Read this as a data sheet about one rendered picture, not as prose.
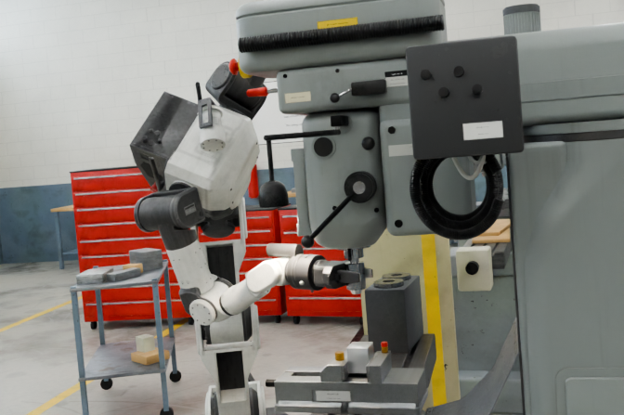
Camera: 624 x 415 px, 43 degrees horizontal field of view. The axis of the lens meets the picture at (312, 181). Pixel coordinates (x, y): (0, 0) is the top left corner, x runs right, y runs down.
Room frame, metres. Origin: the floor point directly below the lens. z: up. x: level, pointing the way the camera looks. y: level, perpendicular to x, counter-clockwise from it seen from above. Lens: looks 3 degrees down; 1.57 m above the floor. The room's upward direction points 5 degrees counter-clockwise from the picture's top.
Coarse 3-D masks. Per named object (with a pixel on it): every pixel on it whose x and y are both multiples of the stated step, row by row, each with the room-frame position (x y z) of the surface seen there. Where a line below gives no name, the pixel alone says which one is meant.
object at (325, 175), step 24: (312, 120) 1.78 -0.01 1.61; (360, 120) 1.75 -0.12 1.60; (312, 144) 1.78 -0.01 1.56; (336, 144) 1.76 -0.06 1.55; (360, 144) 1.75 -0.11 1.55; (312, 168) 1.79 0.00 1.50; (336, 168) 1.77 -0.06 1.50; (360, 168) 1.75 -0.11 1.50; (312, 192) 1.79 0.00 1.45; (336, 192) 1.77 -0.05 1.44; (312, 216) 1.80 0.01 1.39; (336, 216) 1.77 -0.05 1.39; (360, 216) 1.75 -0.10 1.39; (384, 216) 1.76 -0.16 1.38; (336, 240) 1.80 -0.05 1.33; (360, 240) 1.79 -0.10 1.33
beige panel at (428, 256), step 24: (384, 240) 3.58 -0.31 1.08; (408, 240) 3.55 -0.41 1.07; (432, 240) 3.52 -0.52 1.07; (384, 264) 3.58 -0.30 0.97; (408, 264) 3.55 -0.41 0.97; (432, 264) 3.52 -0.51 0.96; (432, 288) 3.52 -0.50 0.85; (432, 312) 3.53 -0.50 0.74; (456, 360) 3.51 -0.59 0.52; (432, 384) 3.53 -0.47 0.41; (456, 384) 3.51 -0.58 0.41
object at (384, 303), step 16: (400, 272) 2.44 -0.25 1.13; (368, 288) 2.30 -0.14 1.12; (384, 288) 2.27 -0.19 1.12; (400, 288) 2.26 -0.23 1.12; (416, 288) 2.39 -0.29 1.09; (368, 304) 2.27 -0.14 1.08; (384, 304) 2.26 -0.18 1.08; (400, 304) 2.24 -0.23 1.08; (416, 304) 2.37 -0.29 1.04; (368, 320) 2.27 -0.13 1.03; (384, 320) 2.26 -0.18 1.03; (400, 320) 2.24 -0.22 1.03; (416, 320) 2.36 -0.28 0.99; (368, 336) 2.28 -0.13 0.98; (384, 336) 2.26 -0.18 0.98; (400, 336) 2.24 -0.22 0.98; (416, 336) 2.34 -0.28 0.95; (400, 352) 2.24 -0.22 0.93
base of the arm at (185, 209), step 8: (160, 192) 2.13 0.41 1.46; (168, 192) 2.12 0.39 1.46; (176, 192) 2.10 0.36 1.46; (184, 192) 2.05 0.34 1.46; (192, 192) 2.08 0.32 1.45; (176, 200) 2.02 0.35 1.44; (184, 200) 2.04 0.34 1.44; (192, 200) 2.07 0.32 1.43; (200, 200) 2.10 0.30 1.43; (136, 208) 2.08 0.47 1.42; (176, 208) 2.01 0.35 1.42; (184, 208) 2.04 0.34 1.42; (192, 208) 2.07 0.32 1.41; (200, 208) 2.09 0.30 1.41; (136, 216) 2.07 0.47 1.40; (176, 216) 2.01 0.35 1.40; (184, 216) 2.03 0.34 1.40; (192, 216) 2.06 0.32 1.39; (200, 216) 2.09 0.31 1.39; (136, 224) 2.08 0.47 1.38; (176, 224) 2.02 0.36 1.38; (184, 224) 2.03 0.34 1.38; (192, 224) 2.06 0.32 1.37
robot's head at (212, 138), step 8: (216, 112) 2.08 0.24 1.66; (216, 120) 2.06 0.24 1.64; (208, 128) 2.04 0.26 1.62; (216, 128) 2.05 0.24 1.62; (200, 136) 2.06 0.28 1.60; (208, 136) 2.03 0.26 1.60; (216, 136) 2.03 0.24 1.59; (224, 136) 2.05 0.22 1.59; (208, 144) 2.05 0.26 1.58; (216, 144) 2.05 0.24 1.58; (224, 144) 2.05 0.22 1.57
